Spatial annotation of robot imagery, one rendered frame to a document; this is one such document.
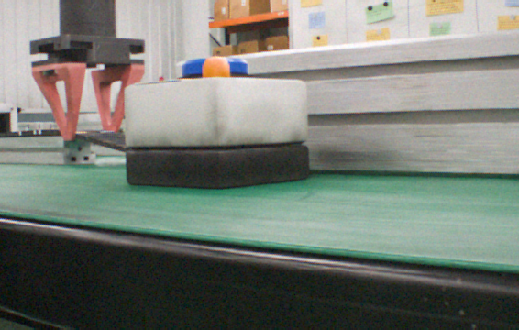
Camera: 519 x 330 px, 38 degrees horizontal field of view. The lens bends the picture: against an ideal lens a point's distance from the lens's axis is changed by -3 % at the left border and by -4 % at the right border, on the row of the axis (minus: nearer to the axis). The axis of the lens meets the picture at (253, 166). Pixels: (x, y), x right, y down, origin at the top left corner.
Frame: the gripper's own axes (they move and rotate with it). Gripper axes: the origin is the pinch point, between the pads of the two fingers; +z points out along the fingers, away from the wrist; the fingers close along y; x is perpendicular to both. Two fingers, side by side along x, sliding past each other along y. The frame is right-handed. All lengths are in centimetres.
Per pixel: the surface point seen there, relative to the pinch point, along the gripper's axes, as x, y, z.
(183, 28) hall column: 585, 582, -115
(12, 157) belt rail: 11.8, -2.0, 2.5
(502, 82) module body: -45.0, -5.4, -2.2
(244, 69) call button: -32.1, -12.8, -3.4
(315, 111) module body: -31.7, -5.3, -0.9
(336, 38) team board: 168, 288, -44
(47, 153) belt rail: 4.9, -2.0, 2.1
